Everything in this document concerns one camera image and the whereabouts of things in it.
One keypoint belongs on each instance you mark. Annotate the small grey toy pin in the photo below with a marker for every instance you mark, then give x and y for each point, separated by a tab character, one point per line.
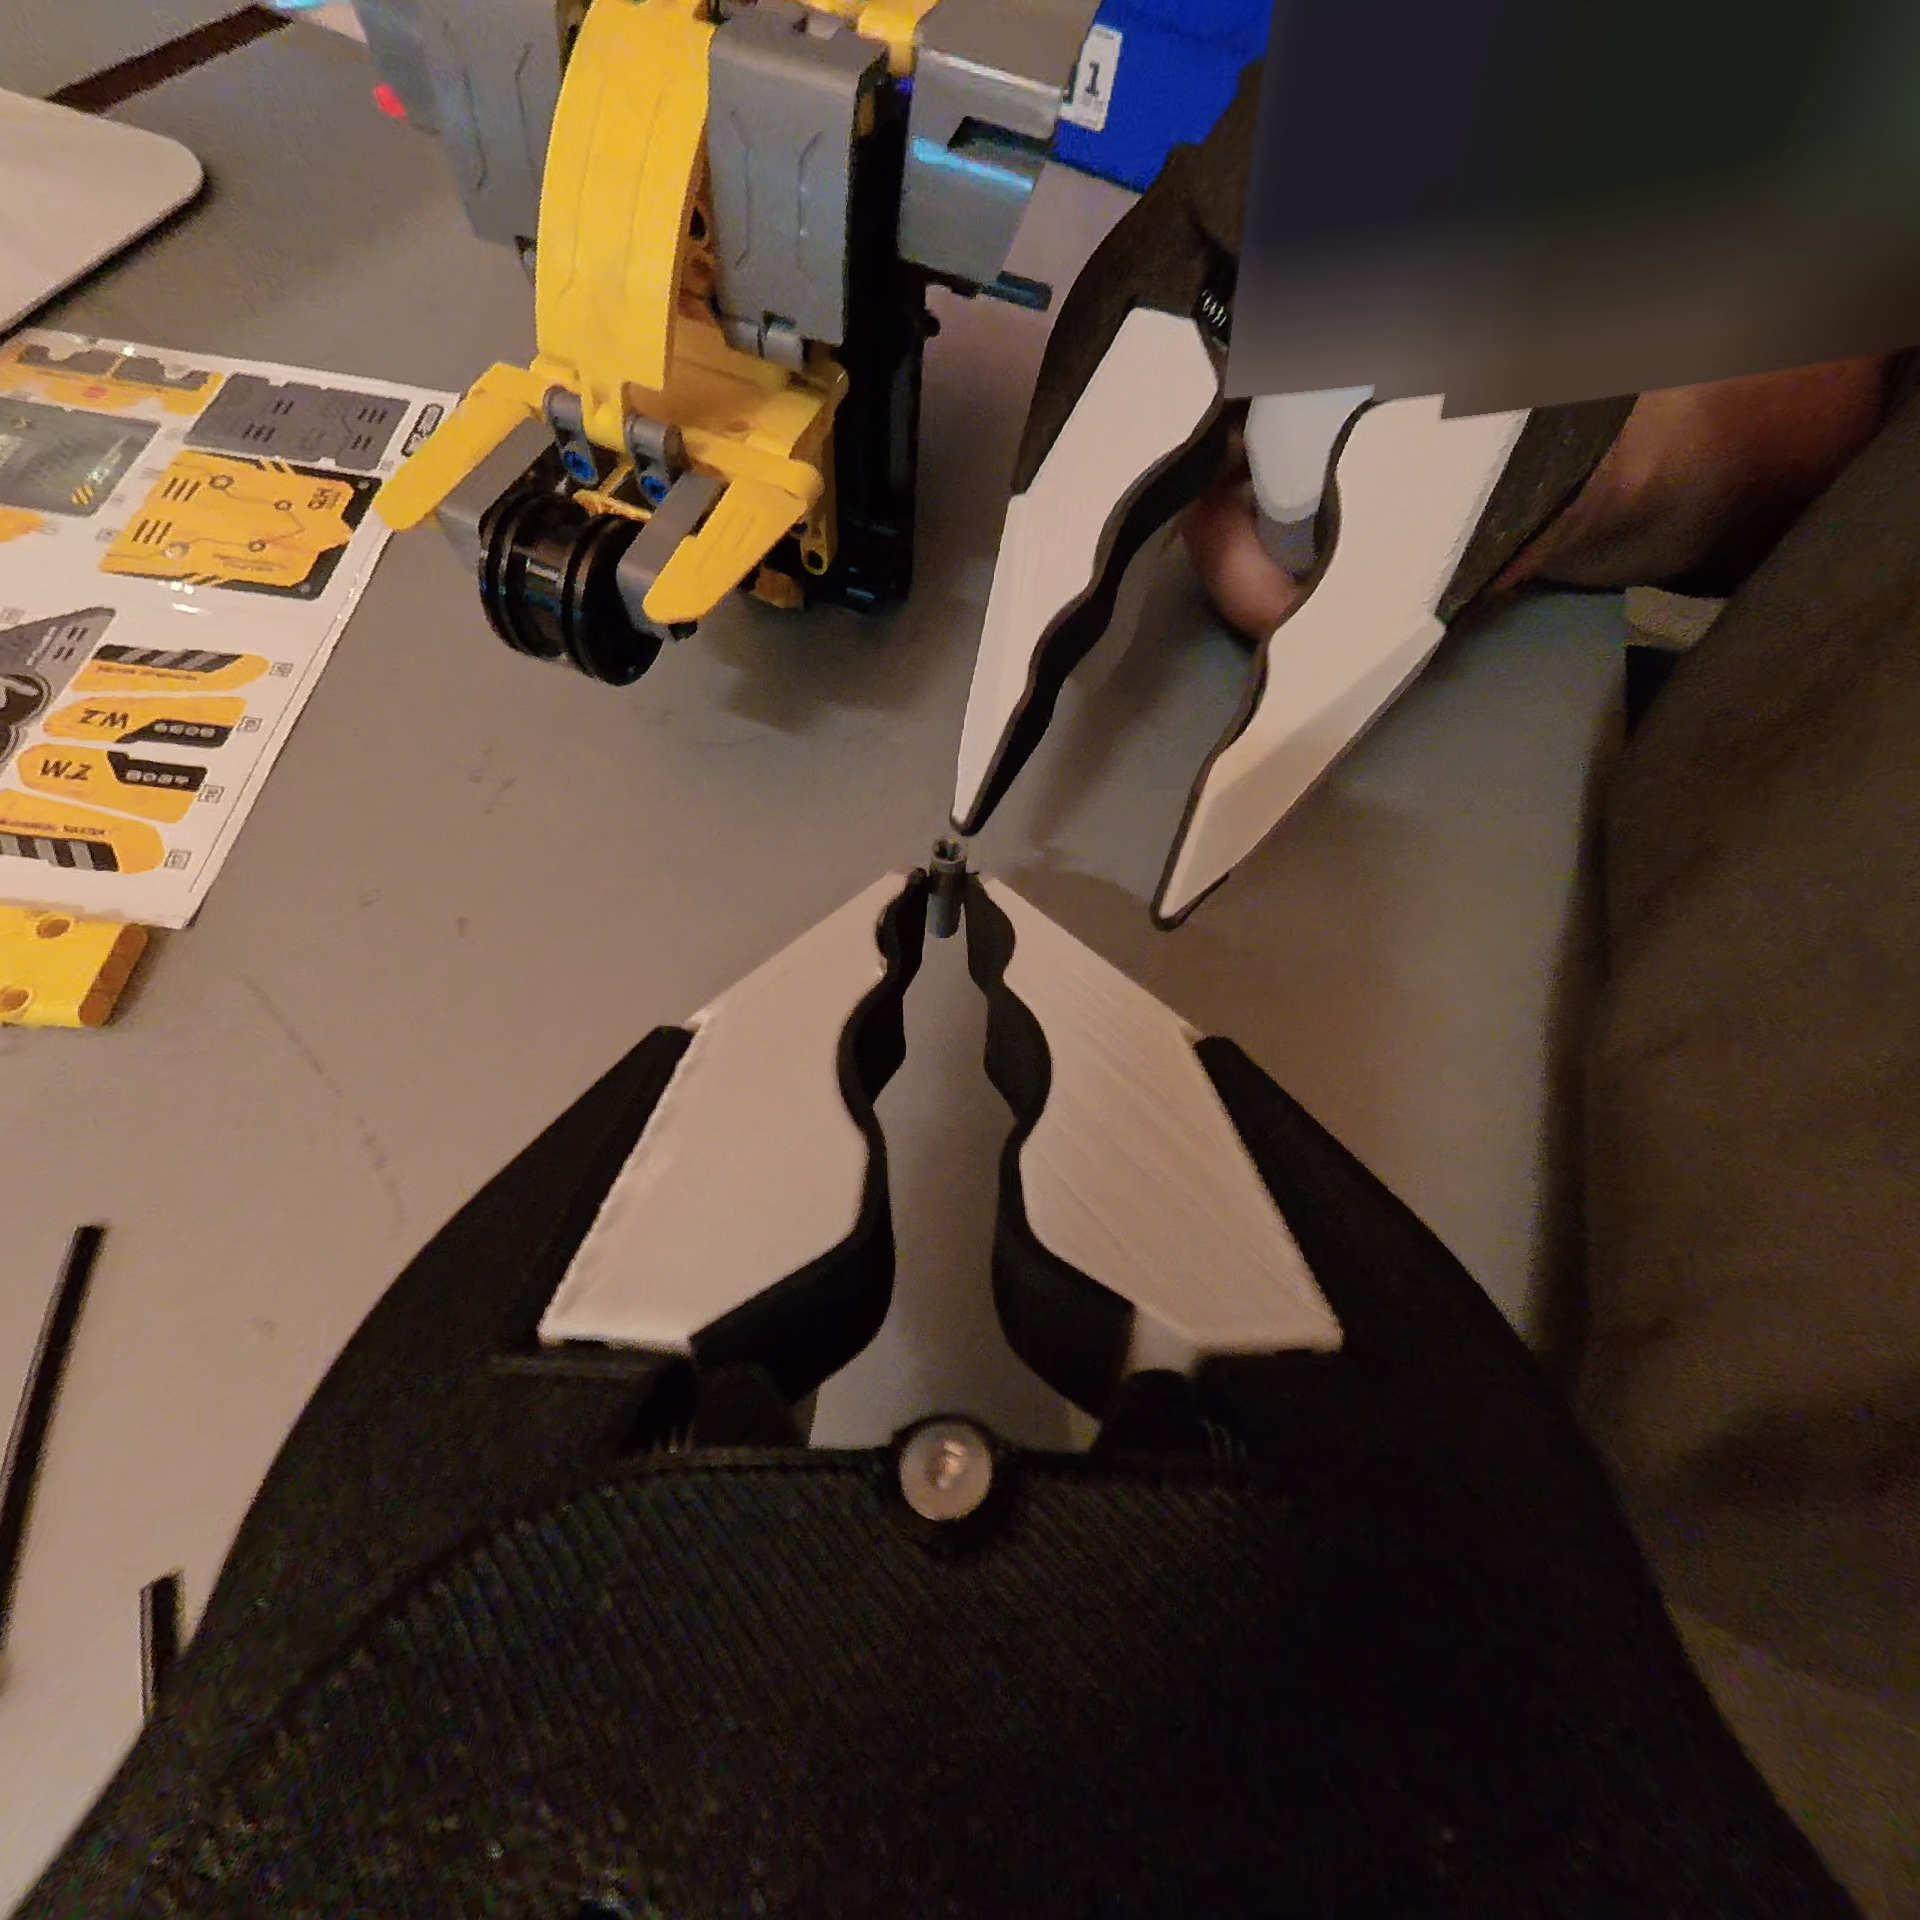
944	892

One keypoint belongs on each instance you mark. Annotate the person's right hand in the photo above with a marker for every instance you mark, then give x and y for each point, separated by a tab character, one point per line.
1237	569

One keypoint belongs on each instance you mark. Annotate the yellow grey toy vehicle model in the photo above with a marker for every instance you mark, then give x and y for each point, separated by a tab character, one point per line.
674	300

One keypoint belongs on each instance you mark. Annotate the blue plastic bin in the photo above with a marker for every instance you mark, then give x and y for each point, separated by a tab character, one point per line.
1147	107

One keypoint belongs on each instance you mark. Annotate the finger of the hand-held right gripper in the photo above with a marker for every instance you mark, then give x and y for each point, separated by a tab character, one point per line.
1072	540
1381	599

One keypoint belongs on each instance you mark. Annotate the yellow black sticker sheet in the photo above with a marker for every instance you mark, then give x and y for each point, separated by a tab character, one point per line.
164	599

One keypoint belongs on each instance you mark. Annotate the person's olive trousers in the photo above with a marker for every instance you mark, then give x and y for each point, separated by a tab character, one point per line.
1770	1049

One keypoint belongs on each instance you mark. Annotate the yellow perforated toy plate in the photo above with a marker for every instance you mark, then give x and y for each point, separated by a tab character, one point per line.
59	968

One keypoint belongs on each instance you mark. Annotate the person's right forearm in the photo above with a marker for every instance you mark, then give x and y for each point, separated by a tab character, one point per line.
1709	465

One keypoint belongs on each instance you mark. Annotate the white book stand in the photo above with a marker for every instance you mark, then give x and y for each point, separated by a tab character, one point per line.
76	195

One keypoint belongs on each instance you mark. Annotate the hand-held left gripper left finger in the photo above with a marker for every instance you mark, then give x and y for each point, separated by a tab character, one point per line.
735	1185

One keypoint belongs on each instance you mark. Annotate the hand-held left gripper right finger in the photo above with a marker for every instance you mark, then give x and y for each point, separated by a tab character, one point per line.
1154	1185

